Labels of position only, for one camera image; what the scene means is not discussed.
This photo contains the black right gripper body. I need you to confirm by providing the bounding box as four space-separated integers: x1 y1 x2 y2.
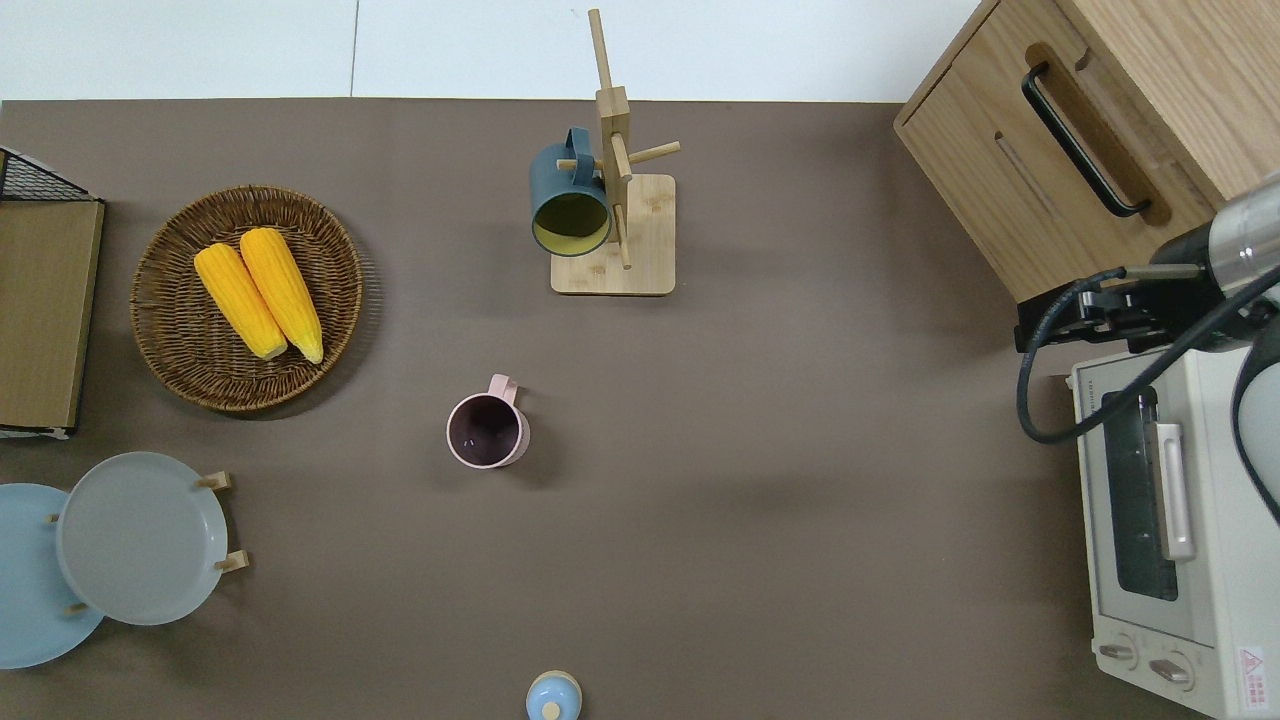
1018 285 1206 353

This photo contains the pink cup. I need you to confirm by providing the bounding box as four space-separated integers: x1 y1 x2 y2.
446 374 532 470

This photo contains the wooden cabinet box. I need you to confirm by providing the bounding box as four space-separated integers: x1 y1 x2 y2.
893 0 1280 304

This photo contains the cream toaster oven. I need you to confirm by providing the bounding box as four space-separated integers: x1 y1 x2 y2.
1070 345 1280 719

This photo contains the brown table mat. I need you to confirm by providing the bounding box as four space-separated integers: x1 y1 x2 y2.
0 97 1226 720

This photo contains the wooden stand base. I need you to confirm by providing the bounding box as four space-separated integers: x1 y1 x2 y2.
550 8 683 297

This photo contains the dark blue mug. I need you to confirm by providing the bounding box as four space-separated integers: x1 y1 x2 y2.
528 127 613 259

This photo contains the light blue call bell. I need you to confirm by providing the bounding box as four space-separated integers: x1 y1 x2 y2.
525 670 584 720

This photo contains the yellow corn cob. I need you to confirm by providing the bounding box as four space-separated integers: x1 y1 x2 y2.
240 227 326 365
193 243 291 361

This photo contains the wooden plate rack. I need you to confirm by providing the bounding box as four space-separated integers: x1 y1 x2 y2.
45 470 251 616

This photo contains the round wicker tray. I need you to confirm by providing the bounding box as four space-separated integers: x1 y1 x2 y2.
130 185 366 413

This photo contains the grey plate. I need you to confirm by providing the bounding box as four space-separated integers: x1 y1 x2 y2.
55 452 229 627

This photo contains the wooden basket lid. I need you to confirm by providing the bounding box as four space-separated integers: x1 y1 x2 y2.
0 198 106 433

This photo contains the light blue plate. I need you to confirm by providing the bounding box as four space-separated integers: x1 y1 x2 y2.
0 483 106 671

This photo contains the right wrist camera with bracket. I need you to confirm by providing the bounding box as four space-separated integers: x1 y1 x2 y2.
1075 262 1203 323

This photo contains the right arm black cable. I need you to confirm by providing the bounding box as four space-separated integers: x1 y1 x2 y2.
1015 262 1280 446

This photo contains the toaster door handle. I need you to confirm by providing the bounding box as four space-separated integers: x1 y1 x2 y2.
1148 422 1198 563

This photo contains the black cabinet handle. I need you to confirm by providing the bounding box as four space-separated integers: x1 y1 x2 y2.
1022 62 1153 218

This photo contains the wire basket with grid liner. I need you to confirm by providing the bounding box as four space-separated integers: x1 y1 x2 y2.
0 145 106 441

